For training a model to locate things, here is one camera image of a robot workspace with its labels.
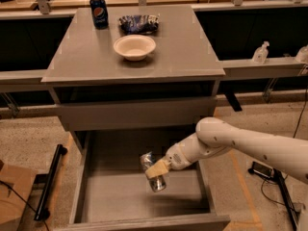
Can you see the clear sanitizer bottle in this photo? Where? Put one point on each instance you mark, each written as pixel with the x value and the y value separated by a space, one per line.
pixel 261 53

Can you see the grey drawer cabinet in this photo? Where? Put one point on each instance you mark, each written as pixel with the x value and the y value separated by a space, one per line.
pixel 86 68

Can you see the open middle drawer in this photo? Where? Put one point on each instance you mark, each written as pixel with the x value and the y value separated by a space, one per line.
pixel 113 193

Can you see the blue chip bag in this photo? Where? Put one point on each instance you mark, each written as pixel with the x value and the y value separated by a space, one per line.
pixel 139 24

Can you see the black device on floor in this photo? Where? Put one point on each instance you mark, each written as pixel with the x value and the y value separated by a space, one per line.
pixel 260 170

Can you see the blue pepsi can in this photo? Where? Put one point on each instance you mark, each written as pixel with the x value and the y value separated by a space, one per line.
pixel 99 14

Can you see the cardboard box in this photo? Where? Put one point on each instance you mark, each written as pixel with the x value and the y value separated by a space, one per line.
pixel 16 186

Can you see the silver redbull can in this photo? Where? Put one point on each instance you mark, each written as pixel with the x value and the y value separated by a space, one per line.
pixel 158 183

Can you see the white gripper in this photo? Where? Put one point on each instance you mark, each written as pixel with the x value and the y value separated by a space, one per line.
pixel 175 158

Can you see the closed top drawer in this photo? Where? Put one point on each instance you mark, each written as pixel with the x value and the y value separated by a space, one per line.
pixel 135 113

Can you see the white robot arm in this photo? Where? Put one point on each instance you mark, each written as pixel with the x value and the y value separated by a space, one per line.
pixel 213 137

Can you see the white paper bowl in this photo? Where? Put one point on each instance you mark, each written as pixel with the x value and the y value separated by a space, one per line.
pixel 134 47

